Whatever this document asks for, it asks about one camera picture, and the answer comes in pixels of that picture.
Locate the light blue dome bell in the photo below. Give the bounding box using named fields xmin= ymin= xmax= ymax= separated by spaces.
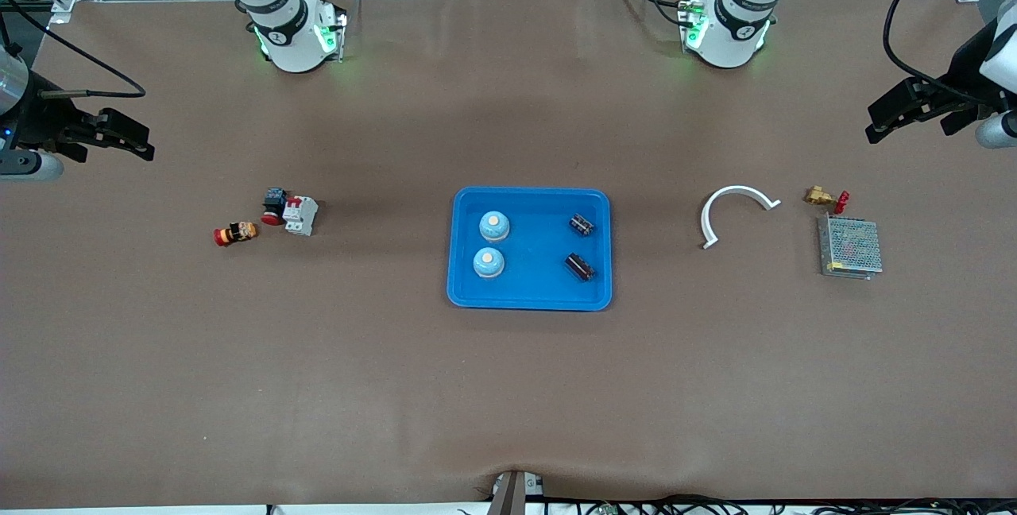
xmin=478 ymin=210 xmax=511 ymax=242
xmin=473 ymin=246 xmax=506 ymax=280

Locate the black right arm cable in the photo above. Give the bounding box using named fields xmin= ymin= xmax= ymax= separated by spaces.
xmin=0 ymin=0 xmax=148 ymax=99

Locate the blue plastic tray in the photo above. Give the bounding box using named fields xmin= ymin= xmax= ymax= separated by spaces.
xmin=447 ymin=186 xmax=613 ymax=312

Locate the black cable bundle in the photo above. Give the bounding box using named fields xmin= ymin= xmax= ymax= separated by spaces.
xmin=540 ymin=494 xmax=1017 ymax=515

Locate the brown post metal bracket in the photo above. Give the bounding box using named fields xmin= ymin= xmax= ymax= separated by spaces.
xmin=486 ymin=469 xmax=546 ymax=515

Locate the brown table mat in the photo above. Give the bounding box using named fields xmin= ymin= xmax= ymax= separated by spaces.
xmin=0 ymin=0 xmax=1017 ymax=509

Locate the white circuit breaker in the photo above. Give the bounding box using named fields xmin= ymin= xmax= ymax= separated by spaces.
xmin=282 ymin=196 xmax=319 ymax=237

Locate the brass valve red handle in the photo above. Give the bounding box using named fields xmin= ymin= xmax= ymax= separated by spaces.
xmin=803 ymin=186 xmax=850 ymax=215

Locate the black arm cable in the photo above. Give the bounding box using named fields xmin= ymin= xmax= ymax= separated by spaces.
xmin=883 ymin=0 xmax=974 ymax=101
xmin=0 ymin=0 xmax=148 ymax=99

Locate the metal mesh power supply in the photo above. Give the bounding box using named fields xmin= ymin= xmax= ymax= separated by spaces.
xmin=818 ymin=213 xmax=884 ymax=281

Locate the white curved plastic clamp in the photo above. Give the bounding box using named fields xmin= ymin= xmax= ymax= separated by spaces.
xmin=700 ymin=185 xmax=782 ymax=250

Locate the red orange push button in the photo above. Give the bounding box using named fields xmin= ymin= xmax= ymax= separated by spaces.
xmin=213 ymin=221 xmax=260 ymax=247

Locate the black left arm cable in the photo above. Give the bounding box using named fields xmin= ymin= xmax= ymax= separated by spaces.
xmin=883 ymin=0 xmax=974 ymax=101

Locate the red emergency stop button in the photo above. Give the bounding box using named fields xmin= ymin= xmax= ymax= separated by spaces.
xmin=261 ymin=188 xmax=288 ymax=227

